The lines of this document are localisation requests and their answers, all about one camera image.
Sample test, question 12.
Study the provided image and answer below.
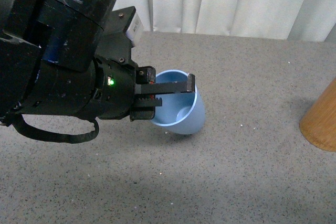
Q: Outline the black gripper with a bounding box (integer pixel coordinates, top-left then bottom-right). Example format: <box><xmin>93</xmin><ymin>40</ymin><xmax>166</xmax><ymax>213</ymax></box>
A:
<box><xmin>89</xmin><ymin>55</ymin><xmax>195</xmax><ymax>121</ymax></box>

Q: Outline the blue plastic cup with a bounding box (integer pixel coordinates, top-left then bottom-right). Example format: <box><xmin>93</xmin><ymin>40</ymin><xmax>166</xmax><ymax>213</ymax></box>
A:
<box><xmin>150</xmin><ymin>69</ymin><xmax>206</xmax><ymax>135</ymax></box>

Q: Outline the bamboo chopstick holder cup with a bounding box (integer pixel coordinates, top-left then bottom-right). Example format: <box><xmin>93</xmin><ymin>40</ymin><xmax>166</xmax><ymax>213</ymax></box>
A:
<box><xmin>299</xmin><ymin>80</ymin><xmax>335</xmax><ymax>152</ymax></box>

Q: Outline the white pleated curtain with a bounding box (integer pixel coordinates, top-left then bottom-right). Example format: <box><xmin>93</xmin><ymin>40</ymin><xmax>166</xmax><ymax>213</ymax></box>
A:
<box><xmin>115</xmin><ymin>0</ymin><xmax>335</xmax><ymax>41</ymax></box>

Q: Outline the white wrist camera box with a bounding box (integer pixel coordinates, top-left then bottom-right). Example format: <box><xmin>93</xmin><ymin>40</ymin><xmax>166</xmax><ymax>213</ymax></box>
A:
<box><xmin>125</xmin><ymin>12</ymin><xmax>144</xmax><ymax>47</ymax></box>

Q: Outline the black cable loop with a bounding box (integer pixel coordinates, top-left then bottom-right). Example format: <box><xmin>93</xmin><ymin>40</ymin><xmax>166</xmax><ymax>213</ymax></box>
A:
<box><xmin>0</xmin><ymin>113</ymin><xmax>100</xmax><ymax>145</ymax></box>

